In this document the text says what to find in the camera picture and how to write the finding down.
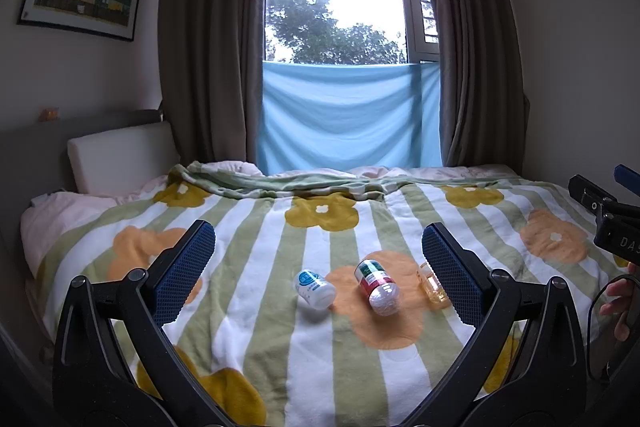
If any red green label plastic bottle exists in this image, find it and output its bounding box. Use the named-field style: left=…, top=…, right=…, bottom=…
left=354, top=258, right=403, bottom=318

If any striped floral blanket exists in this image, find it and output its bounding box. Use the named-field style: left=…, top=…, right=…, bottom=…
left=37, top=161, right=633, bottom=427

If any brown curtain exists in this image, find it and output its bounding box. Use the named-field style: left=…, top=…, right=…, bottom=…
left=409, top=0, right=531, bottom=168
left=158, top=0, right=273, bottom=168

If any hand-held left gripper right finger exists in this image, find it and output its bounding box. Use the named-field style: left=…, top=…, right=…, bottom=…
left=395, top=222, right=589, bottom=427

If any small amber liquid bottle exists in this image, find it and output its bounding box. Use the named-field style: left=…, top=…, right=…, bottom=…
left=417, top=261, right=452, bottom=309

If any white cushion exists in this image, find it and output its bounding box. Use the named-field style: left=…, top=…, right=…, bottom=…
left=67, top=123, right=182, bottom=196

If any person's right hand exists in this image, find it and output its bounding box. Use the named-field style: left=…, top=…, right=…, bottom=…
left=599, top=277, right=637, bottom=344

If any black cable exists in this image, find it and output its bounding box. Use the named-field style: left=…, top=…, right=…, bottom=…
left=586, top=274, right=640, bottom=384

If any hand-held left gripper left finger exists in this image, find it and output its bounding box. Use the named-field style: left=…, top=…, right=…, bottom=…
left=52, top=219, right=236, bottom=427

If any white bottle blue label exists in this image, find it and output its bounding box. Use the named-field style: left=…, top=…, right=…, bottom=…
left=294, top=269, right=337, bottom=310

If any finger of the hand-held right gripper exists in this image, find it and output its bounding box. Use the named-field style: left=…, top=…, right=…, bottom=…
left=613, top=164, right=640, bottom=196
left=568, top=174, right=619, bottom=215

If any light blue cloth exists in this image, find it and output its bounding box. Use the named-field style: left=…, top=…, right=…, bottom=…
left=255, top=61, right=443, bottom=176

